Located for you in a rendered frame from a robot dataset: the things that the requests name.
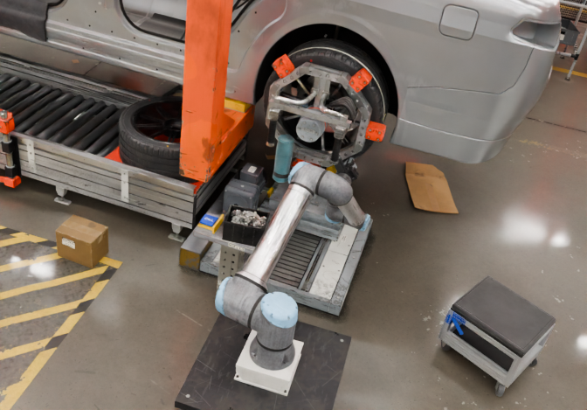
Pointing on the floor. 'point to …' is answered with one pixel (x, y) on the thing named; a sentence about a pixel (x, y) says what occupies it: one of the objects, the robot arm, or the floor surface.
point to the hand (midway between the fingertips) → (349, 158)
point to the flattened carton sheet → (429, 188)
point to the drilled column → (229, 263)
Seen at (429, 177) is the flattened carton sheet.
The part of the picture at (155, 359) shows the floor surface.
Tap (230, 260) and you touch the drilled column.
